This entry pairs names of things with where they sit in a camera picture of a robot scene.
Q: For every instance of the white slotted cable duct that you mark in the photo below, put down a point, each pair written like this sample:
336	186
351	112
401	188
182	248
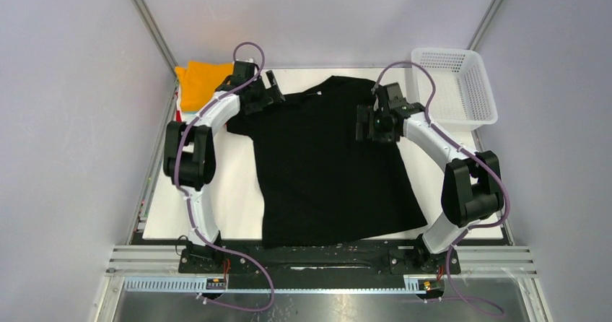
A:
217	285

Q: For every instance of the right aluminium frame post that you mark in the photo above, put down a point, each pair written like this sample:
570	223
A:
484	25

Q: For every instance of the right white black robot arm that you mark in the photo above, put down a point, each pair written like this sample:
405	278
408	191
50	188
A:
471	188

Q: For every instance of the orange folded t shirt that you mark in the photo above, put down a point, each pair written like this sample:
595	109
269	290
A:
198	82

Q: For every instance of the black t shirt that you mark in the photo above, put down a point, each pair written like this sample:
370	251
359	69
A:
320	185

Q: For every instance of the left aluminium frame post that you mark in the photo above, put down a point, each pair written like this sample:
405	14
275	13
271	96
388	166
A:
156	34

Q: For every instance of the white folded t shirt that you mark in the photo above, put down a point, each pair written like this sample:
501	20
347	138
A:
179	104

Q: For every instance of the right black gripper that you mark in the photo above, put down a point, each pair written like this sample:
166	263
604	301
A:
366	114

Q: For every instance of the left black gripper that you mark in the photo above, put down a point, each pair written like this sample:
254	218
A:
268	95

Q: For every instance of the white plastic perforated basket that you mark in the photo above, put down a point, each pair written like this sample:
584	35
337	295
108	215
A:
463	100

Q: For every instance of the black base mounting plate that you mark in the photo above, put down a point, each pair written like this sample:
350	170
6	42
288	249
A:
361	264

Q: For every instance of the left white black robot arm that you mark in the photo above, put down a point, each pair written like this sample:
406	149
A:
189	155

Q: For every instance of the aluminium frame post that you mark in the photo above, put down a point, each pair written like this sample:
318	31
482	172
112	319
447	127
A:
484	25
156	34

